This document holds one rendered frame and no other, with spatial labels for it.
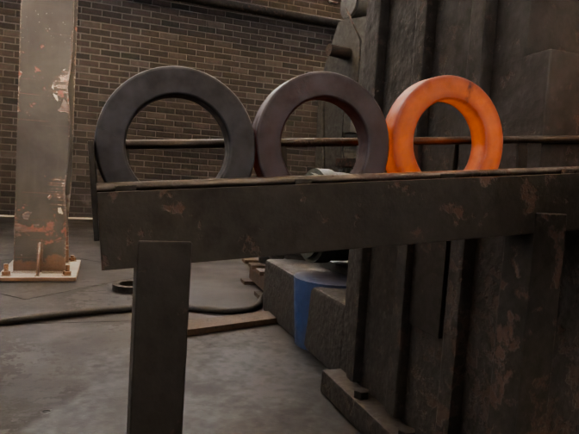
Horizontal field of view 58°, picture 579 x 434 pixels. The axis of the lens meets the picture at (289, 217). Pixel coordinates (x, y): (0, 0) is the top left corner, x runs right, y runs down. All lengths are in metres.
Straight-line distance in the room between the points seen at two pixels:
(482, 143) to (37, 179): 2.66
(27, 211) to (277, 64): 4.67
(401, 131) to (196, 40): 6.32
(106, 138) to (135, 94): 0.06
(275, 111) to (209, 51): 6.33
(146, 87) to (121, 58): 6.20
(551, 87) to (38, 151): 2.66
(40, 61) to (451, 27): 2.41
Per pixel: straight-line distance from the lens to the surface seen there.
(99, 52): 6.83
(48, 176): 3.15
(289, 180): 0.63
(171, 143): 0.69
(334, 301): 1.74
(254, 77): 7.05
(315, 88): 0.68
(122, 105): 0.62
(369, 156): 0.70
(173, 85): 0.63
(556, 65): 1.01
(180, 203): 0.60
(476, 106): 0.80
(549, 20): 1.09
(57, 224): 3.16
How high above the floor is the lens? 0.63
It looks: 4 degrees down
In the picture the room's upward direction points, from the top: 4 degrees clockwise
